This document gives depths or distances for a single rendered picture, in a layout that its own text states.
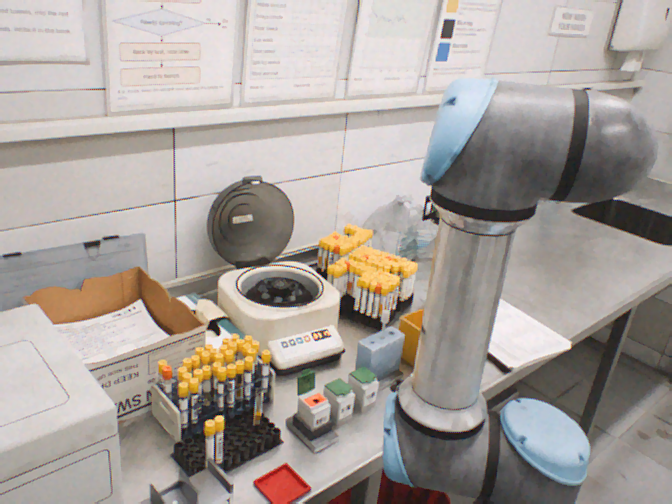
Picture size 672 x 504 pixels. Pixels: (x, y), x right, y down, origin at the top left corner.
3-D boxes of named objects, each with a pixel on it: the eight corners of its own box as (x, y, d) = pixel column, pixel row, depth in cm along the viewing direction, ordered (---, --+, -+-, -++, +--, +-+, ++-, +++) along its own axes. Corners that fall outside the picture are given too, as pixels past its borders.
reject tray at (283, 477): (277, 511, 93) (278, 507, 93) (253, 484, 97) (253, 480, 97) (311, 491, 97) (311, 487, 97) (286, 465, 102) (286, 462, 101)
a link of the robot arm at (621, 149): (723, 100, 54) (587, 107, 101) (597, 87, 55) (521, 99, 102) (689, 225, 57) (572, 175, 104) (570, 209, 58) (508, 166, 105)
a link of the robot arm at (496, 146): (484, 523, 77) (598, 98, 54) (371, 499, 79) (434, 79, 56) (480, 457, 88) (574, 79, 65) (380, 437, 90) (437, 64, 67)
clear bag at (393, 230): (393, 280, 169) (403, 219, 161) (339, 262, 176) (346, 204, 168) (424, 250, 190) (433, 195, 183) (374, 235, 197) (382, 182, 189)
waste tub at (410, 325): (436, 386, 126) (444, 346, 122) (392, 354, 135) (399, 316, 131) (476, 366, 134) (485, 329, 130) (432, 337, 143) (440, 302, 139)
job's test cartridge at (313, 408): (311, 438, 106) (314, 410, 103) (295, 423, 109) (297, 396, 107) (328, 430, 109) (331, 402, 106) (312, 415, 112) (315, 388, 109)
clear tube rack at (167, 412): (178, 446, 103) (177, 413, 100) (151, 414, 110) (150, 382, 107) (273, 402, 116) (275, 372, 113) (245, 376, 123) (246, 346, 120)
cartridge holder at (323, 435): (315, 453, 105) (316, 438, 103) (285, 424, 111) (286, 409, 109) (338, 441, 108) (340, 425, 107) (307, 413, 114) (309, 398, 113)
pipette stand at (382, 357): (371, 394, 121) (378, 354, 117) (348, 377, 126) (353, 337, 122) (403, 377, 128) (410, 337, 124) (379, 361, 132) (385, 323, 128)
